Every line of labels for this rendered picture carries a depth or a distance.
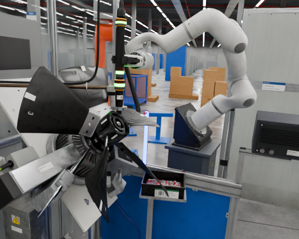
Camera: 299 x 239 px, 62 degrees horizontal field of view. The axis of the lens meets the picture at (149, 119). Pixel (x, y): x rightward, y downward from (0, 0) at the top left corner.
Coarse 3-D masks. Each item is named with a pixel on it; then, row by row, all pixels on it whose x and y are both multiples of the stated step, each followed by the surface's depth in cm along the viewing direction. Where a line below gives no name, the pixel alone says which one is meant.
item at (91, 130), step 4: (88, 112) 93; (88, 116) 93; (92, 116) 94; (96, 116) 96; (88, 120) 94; (92, 120) 95; (96, 120) 96; (84, 124) 93; (92, 124) 95; (96, 124) 97; (84, 128) 93; (88, 128) 94; (92, 128) 96; (80, 132) 93; (84, 132) 94; (88, 132) 95; (92, 132) 96; (88, 136) 95
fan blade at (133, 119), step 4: (124, 112) 128; (128, 112) 129; (136, 112) 132; (124, 116) 123; (128, 116) 124; (132, 116) 125; (136, 116) 126; (140, 116) 128; (144, 116) 131; (128, 120) 117; (132, 120) 118; (136, 120) 119; (140, 120) 122; (144, 120) 124; (148, 120) 127; (152, 120) 131; (128, 124) 112; (132, 124) 113; (136, 124) 114; (140, 124) 116; (144, 124) 118; (148, 124) 121; (152, 124) 124; (156, 124) 128
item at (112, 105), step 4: (108, 88) 104; (112, 88) 104; (108, 92) 104; (112, 92) 104; (112, 96) 105; (112, 100) 105; (112, 104) 106; (112, 108) 106; (116, 108) 105; (120, 108) 105; (124, 108) 106
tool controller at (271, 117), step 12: (264, 120) 116; (276, 120) 115; (288, 120) 114; (264, 132) 118; (276, 132) 115; (288, 132) 114; (252, 144) 123; (264, 144) 120; (276, 144) 118; (288, 144) 116; (276, 156) 121; (288, 156) 119
